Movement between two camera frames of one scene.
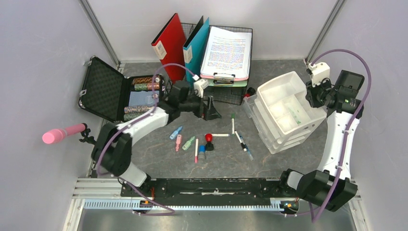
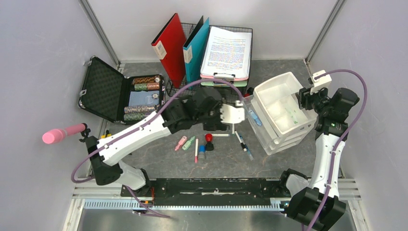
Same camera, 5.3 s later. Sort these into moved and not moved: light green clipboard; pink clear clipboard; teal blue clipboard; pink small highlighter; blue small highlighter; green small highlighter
Moved: blue small highlighter; pink small highlighter
Not moved: green small highlighter; light green clipboard; teal blue clipboard; pink clear clipboard
